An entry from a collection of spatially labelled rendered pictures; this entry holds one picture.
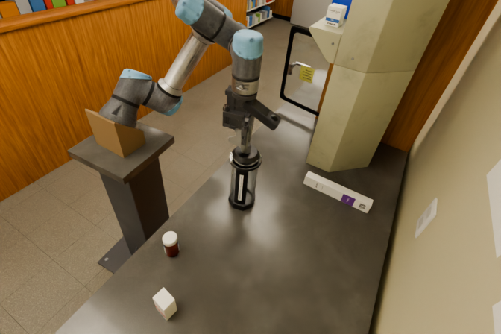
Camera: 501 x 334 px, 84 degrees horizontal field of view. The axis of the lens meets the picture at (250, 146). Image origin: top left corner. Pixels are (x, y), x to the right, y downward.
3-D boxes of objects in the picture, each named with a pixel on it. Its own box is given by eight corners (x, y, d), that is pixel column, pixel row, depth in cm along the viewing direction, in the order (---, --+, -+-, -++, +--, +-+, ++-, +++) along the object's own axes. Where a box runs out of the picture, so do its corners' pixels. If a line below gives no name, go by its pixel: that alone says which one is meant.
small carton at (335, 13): (342, 24, 99) (347, 6, 95) (337, 27, 95) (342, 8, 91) (329, 21, 100) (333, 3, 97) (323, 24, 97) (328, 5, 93)
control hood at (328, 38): (356, 39, 118) (364, 14, 112) (333, 64, 96) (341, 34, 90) (330, 33, 122) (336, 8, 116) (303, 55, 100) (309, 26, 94)
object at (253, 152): (255, 171, 89) (257, 156, 85) (227, 164, 91) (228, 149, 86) (262, 153, 96) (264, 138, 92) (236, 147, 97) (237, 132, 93)
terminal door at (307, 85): (326, 120, 145) (350, 43, 119) (279, 98, 159) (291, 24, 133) (326, 119, 146) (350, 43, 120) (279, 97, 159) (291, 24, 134)
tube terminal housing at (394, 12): (375, 145, 140) (463, -35, 90) (360, 186, 118) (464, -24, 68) (327, 127, 149) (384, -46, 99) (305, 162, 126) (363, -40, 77)
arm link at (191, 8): (175, -31, 102) (194, -21, 64) (201, -11, 108) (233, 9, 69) (160, -1, 106) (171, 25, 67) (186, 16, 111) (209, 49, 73)
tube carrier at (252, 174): (251, 212, 102) (257, 171, 88) (224, 205, 103) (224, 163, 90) (259, 191, 110) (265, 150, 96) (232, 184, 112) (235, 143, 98)
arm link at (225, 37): (223, 7, 77) (229, 20, 69) (254, 30, 83) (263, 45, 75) (207, 31, 80) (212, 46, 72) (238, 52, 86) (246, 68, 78)
